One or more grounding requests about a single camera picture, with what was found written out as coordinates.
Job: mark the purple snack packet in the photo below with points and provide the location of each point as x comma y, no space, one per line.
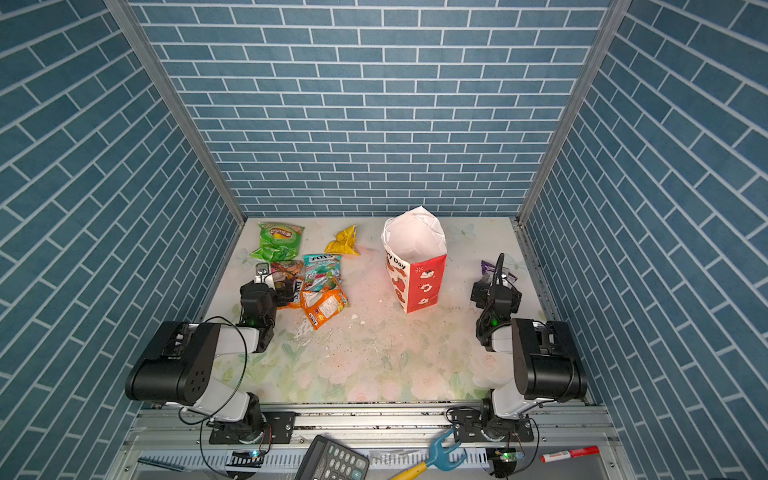
488,271

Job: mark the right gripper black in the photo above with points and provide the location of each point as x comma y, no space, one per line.
481,292

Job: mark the blue yellow clamp tool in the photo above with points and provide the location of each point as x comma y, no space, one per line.
438,456

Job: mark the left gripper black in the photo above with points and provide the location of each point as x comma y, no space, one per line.
280,297

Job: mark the yellow snack packet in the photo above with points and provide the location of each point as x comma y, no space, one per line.
344,242

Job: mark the teal pink snack packet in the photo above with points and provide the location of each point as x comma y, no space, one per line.
319,269

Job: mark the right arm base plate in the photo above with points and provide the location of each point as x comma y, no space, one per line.
474,426

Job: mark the orange pink snack packet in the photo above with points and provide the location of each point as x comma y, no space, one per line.
321,306

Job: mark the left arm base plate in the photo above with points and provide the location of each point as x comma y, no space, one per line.
265,428

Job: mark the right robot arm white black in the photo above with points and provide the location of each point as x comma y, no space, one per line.
544,358

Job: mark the red white marker pen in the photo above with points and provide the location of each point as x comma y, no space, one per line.
569,454

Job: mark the black calculator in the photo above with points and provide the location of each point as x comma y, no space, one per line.
327,459

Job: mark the red white paper gift bag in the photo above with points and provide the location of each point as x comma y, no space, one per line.
416,250

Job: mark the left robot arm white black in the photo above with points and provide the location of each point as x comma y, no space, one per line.
177,367

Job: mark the aluminium front rail frame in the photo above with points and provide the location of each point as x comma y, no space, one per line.
393,437

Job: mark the green snack packet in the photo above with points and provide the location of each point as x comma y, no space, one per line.
278,241

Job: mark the orange colourful snack packet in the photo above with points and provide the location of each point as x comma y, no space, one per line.
289,269

